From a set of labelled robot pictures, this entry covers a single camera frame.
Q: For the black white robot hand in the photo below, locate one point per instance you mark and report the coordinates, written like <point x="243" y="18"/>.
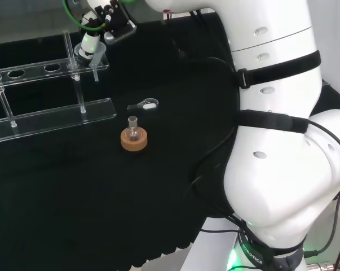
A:
<point x="116" y="19"/>

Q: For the translucent plastic funnel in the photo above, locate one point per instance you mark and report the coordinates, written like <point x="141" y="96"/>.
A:
<point x="97" y="60"/>

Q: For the clear acrylic funnel stand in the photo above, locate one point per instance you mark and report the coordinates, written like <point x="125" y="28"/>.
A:
<point x="45" y="117"/>

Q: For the small round-bottom glass flask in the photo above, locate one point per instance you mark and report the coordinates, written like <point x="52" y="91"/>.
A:
<point x="133" y="135"/>

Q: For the black table cloth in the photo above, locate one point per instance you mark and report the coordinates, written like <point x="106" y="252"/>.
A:
<point x="74" y="197"/>

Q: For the grey metal base plate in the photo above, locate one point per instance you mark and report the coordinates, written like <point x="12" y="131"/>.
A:
<point x="214" y="248"/>

